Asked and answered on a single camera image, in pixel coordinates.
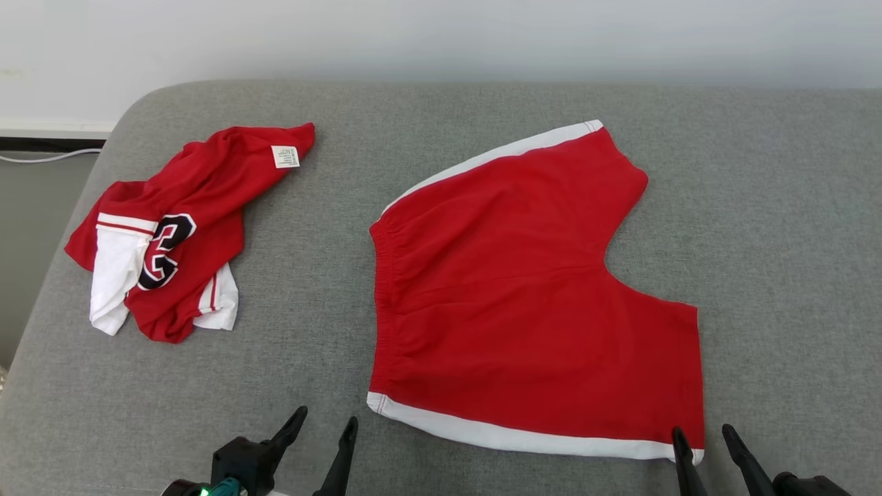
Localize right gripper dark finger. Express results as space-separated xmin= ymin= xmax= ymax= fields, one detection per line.
xmin=721 ymin=424 xmax=777 ymax=496
xmin=672 ymin=426 xmax=708 ymax=496

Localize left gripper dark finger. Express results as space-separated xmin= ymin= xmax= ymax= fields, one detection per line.
xmin=265 ymin=406 xmax=309 ymax=469
xmin=314 ymin=416 xmax=359 ymax=496

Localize red shorts with white stripes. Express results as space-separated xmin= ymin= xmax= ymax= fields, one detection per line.
xmin=367 ymin=120 xmax=706 ymax=464

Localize red shirt with white sleeves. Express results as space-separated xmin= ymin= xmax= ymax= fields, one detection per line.
xmin=64 ymin=123 xmax=316 ymax=344

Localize white floor cable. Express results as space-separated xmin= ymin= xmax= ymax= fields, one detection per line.
xmin=0 ymin=147 xmax=104 ymax=165

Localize white wall baseboard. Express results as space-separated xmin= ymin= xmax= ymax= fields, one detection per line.
xmin=0 ymin=117 xmax=118 ymax=138

